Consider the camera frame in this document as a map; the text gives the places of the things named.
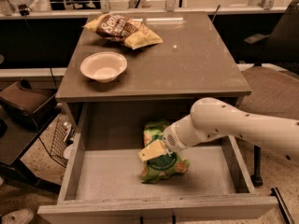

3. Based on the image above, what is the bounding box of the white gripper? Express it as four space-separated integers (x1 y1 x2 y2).
138 115 199 161

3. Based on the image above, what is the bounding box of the green rice chip bag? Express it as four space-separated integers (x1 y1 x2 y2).
141 119 190 184

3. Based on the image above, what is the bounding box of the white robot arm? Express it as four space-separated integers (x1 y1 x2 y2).
139 98 299 164

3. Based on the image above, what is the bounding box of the open grey top drawer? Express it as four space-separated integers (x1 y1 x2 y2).
38 100 277 224

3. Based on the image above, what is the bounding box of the grey cabinet with counter top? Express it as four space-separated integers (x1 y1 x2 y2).
56 11 251 124

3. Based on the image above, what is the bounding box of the brown yellow chip bag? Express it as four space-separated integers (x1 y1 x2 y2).
84 13 163 49

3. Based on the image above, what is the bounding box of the brown black bag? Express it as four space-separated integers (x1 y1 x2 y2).
0 79 57 130

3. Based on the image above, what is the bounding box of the white paper bowl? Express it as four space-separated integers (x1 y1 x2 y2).
80 51 127 83

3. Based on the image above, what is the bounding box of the office chair with tan seat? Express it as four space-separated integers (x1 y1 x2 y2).
241 0 299 187

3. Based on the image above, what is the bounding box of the black side table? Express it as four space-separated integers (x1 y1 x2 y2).
0 107 61 194

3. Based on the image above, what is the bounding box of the white sneaker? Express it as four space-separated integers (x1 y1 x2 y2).
0 208 34 224

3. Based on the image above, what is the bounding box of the black wire basket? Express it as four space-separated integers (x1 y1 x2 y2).
50 115 74 167

